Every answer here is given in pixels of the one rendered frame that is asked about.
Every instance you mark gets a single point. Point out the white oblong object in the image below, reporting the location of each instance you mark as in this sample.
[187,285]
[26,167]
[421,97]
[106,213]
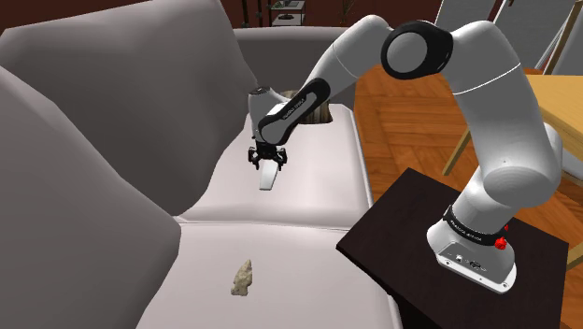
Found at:
[268,177]

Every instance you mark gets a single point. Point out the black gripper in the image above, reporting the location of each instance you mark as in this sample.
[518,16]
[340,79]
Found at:
[266,150]

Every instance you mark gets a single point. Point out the dark robot stand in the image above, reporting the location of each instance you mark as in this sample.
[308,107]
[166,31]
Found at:
[400,246]

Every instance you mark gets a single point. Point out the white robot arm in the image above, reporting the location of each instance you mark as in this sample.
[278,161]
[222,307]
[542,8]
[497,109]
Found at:
[496,114]

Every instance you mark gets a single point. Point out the grey sofa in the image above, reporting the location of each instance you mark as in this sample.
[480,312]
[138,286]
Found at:
[296,255]

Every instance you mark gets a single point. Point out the light wooden table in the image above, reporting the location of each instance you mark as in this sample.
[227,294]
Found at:
[558,102]

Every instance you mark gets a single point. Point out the dark shelf unit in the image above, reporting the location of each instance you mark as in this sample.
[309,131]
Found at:
[287,11]

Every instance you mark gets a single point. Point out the beige stone arrowhead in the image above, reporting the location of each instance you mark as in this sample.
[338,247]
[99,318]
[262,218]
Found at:
[242,279]

